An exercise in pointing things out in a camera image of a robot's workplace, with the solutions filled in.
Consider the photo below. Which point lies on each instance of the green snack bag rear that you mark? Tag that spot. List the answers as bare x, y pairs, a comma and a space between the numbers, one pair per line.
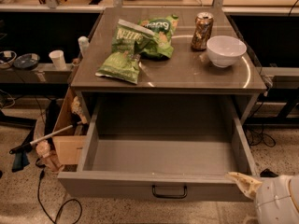
163, 28

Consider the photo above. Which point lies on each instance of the cardboard box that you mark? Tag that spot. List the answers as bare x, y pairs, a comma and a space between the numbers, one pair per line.
68, 144

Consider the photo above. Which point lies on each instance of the grey top drawer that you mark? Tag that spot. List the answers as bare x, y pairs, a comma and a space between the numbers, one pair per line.
136, 141

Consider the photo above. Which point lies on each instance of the small bowl at left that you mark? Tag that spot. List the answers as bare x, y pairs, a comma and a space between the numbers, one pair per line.
7, 58

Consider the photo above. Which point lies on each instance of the white paper cup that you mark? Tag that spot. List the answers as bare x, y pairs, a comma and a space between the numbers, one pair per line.
57, 57

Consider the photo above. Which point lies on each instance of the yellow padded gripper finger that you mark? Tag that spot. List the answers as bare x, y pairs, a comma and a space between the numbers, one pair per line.
247, 184

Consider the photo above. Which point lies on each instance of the low grey side shelf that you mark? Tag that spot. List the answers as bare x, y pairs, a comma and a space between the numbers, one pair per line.
43, 73

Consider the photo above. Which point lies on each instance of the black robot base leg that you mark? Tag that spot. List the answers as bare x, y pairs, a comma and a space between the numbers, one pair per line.
267, 173

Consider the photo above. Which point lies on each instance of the plush toy on floor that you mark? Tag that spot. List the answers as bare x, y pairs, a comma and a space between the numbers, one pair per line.
49, 157

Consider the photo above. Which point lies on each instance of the white plastic bottle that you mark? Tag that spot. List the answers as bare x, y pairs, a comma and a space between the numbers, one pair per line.
83, 43

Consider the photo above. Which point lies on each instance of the black top drawer handle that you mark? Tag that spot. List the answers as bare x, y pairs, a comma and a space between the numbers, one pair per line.
173, 193

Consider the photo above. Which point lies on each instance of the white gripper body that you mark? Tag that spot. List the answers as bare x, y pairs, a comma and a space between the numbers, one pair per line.
273, 197

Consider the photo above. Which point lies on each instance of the dark blue plate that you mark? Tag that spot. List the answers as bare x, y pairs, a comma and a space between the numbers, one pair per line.
27, 61

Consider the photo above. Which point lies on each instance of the blue cloth on floor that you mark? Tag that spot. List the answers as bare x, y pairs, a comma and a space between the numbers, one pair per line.
20, 162

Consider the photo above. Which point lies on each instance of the green Kettle chips bag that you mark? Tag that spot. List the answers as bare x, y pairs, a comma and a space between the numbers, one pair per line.
128, 41

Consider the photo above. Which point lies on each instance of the white stick with black grip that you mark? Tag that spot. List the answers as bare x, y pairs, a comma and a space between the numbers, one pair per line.
29, 145

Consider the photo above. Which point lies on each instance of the white bowl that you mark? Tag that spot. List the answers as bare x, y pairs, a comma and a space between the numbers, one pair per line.
224, 51

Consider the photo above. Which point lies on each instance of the brown crushed soda can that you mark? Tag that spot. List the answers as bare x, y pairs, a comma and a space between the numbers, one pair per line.
203, 29

